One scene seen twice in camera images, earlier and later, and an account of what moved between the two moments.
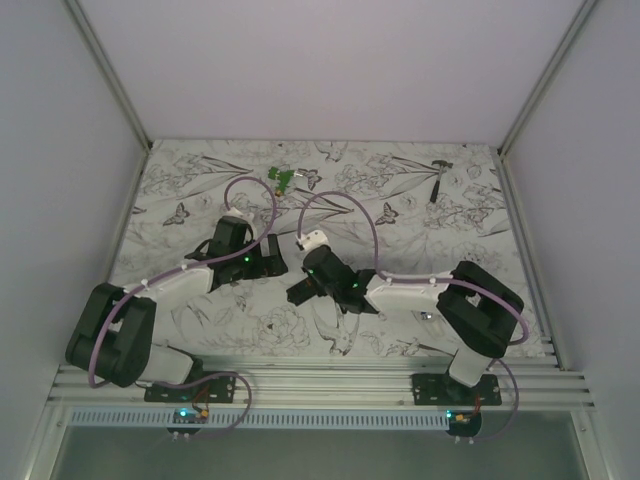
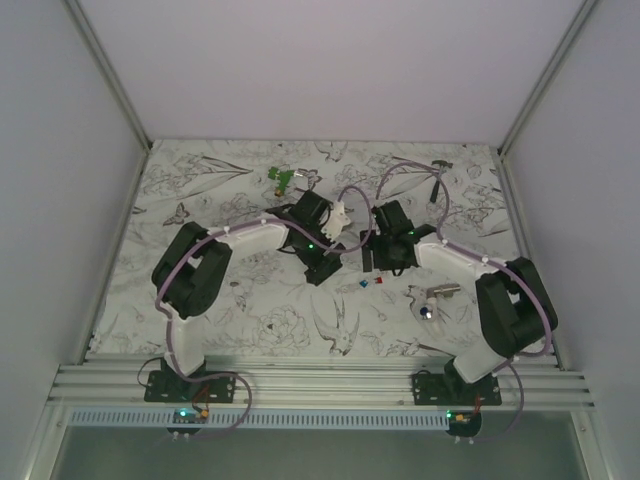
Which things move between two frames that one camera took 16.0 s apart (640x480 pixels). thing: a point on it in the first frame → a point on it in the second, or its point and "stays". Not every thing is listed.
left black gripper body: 251,264 → 313,257
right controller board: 462,423 stays
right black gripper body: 325,291 → 381,254
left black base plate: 219,389 stays
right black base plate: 439,389 stays
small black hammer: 435,189 stays
